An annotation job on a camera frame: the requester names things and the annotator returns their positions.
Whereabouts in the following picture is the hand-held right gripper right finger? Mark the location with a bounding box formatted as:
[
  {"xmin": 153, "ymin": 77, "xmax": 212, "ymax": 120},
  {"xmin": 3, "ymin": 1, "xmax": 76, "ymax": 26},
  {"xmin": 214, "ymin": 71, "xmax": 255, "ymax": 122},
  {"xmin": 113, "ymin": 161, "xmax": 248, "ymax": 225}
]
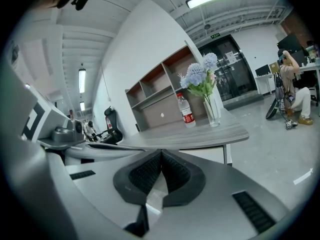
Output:
[{"xmin": 149, "ymin": 148, "xmax": 291, "ymax": 240}]

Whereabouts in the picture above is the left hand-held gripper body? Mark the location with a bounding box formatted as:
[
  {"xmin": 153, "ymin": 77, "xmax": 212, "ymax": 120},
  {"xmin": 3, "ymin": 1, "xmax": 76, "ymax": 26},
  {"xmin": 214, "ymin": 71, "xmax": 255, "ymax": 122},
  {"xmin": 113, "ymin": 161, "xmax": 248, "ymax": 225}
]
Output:
[{"xmin": 21, "ymin": 83, "xmax": 86, "ymax": 152}]

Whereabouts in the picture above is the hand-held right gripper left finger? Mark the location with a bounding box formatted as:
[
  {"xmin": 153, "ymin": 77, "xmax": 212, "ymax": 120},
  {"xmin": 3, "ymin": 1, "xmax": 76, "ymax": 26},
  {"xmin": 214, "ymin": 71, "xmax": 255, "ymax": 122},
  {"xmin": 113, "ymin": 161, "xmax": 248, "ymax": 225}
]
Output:
[{"xmin": 64, "ymin": 148, "xmax": 163, "ymax": 238}]

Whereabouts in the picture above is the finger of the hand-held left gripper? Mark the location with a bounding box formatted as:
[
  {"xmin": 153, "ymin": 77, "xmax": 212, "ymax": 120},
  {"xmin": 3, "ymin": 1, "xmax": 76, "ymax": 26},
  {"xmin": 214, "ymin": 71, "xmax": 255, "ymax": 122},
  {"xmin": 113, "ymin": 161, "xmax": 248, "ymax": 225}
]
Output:
[
  {"xmin": 84, "ymin": 142, "xmax": 146, "ymax": 152},
  {"xmin": 63, "ymin": 148, "xmax": 144, "ymax": 165}
]

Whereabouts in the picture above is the wooden drawer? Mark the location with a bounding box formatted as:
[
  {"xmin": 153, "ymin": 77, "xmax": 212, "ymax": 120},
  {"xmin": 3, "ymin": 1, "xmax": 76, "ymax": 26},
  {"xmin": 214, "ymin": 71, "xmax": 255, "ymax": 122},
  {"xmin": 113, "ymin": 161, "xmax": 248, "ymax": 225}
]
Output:
[{"xmin": 185, "ymin": 146, "xmax": 226, "ymax": 165}]

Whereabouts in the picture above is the grey wooden desk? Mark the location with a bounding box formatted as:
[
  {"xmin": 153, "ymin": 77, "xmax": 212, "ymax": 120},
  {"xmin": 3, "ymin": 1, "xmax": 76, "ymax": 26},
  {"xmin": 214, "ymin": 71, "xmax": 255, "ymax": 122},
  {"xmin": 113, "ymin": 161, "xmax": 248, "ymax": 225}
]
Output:
[{"xmin": 119, "ymin": 107, "xmax": 251, "ymax": 167}]

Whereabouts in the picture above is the wooden shelf unit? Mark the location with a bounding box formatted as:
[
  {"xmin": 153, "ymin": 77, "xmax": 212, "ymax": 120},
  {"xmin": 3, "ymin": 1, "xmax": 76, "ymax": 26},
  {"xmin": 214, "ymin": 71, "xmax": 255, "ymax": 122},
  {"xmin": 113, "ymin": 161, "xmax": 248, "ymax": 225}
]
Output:
[{"xmin": 124, "ymin": 40, "xmax": 224, "ymax": 133}]

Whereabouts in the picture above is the black office chair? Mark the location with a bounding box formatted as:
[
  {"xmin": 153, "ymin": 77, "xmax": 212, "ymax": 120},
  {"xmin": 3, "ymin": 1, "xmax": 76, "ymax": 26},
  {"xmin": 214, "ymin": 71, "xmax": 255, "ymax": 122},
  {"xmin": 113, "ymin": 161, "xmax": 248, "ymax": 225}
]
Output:
[{"xmin": 98, "ymin": 106, "xmax": 124, "ymax": 145}]

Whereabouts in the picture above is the clear glass vase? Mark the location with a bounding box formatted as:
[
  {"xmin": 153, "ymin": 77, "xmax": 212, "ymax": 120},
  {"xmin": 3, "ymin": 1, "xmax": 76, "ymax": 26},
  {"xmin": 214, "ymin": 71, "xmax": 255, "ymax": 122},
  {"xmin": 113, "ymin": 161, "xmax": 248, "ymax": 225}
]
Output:
[{"xmin": 202, "ymin": 96, "xmax": 222, "ymax": 128}]

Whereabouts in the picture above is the clear red-capped water bottle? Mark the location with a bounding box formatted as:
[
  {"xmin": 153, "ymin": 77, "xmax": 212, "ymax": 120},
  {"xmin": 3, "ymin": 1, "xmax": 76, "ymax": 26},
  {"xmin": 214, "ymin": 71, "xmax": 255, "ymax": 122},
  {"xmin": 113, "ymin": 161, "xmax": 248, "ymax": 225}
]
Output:
[{"xmin": 176, "ymin": 92, "xmax": 197, "ymax": 129}]

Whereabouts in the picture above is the black round bag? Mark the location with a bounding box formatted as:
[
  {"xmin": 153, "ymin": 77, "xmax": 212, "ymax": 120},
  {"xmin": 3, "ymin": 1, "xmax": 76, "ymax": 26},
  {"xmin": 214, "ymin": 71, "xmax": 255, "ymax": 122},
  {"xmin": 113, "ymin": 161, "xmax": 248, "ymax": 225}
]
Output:
[{"xmin": 265, "ymin": 98, "xmax": 281, "ymax": 120}]

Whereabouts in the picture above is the spare hand-held gripper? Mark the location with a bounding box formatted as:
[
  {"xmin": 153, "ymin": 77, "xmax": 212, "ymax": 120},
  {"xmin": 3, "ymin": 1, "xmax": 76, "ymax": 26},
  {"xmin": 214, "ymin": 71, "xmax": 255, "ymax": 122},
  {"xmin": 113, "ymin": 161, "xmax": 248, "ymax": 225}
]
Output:
[{"xmin": 284, "ymin": 119, "xmax": 299, "ymax": 131}]

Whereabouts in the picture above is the blue artificial flower bouquet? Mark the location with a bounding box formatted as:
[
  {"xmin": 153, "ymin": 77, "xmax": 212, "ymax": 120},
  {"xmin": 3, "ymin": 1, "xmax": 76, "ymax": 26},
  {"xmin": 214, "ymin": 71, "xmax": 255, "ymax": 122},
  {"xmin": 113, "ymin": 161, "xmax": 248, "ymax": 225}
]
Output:
[{"xmin": 177, "ymin": 51, "xmax": 219, "ymax": 105}]

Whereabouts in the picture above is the black double door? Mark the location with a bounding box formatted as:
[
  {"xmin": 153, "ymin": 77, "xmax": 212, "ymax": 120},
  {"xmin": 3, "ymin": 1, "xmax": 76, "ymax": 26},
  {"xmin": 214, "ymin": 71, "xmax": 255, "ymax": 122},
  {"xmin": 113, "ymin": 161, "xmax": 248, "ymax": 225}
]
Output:
[{"xmin": 197, "ymin": 33, "xmax": 259, "ymax": 103}]

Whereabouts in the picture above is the small black monitor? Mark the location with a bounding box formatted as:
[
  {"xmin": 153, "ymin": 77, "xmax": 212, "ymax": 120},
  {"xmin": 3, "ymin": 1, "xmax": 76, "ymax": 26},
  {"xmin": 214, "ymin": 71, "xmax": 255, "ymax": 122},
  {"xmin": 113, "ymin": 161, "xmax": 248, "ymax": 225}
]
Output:
[{"xmin": 254, "ymin": 64, "xmax": 272, "ymax": 78}]

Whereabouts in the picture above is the white paper notice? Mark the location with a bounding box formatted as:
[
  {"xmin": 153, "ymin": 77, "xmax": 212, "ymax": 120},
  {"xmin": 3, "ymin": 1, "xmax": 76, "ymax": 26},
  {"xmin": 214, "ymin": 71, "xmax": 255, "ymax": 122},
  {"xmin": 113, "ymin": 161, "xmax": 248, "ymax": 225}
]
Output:
[{"xmin": 224, "ymin": 50, "xmax": 237, "ymax": 65}]

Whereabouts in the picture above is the long white office table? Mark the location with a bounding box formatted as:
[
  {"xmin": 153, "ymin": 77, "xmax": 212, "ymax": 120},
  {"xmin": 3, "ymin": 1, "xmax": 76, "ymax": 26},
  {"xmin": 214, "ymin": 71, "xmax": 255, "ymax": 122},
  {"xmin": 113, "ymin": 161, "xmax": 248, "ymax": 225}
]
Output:
[{"xmin": 296, "ymin": 64, "xmax": 320, "ymax": 118}]

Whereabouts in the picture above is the large black monitor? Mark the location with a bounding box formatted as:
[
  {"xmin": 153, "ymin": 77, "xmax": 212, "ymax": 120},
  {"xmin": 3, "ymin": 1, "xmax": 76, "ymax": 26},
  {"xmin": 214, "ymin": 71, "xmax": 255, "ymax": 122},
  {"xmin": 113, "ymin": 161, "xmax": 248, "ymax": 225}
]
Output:
[{"xmin": 276, "ymin": 33, "xmax": 305, "ymax": 53}]

